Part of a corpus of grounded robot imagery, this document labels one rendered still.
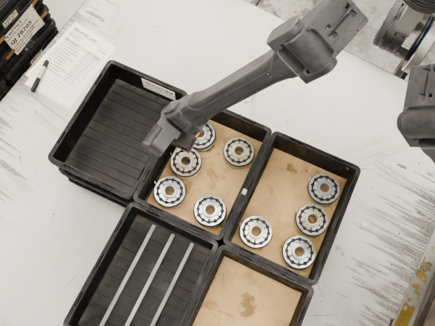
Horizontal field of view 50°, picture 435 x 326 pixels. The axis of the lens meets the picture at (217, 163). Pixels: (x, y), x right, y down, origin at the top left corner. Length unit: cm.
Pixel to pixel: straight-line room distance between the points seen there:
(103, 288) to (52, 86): 82
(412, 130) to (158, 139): 56
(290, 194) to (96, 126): 70
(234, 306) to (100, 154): 66
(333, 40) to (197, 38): 116
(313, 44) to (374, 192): 102
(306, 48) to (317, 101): 103
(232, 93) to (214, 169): 64
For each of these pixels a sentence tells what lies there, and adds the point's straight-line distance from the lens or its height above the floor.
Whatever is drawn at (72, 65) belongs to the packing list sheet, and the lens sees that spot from 194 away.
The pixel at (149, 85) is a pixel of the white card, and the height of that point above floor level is 89.
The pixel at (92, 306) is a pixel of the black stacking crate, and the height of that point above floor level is 83.
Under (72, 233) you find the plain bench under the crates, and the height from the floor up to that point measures 70.
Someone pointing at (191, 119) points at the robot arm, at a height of 134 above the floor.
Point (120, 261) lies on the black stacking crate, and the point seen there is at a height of 83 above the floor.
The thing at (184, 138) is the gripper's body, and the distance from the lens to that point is 123.
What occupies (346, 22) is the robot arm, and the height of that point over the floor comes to 165.
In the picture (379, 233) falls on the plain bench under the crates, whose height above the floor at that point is 70.
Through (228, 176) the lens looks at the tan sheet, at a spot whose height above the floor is 83.
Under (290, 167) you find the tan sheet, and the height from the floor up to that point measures 83.
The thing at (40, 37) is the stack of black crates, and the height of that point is 27.
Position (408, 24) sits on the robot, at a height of 123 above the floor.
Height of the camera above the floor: 230
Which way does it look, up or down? 71 degrees down
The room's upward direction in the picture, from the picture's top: 3 degrees clockwise
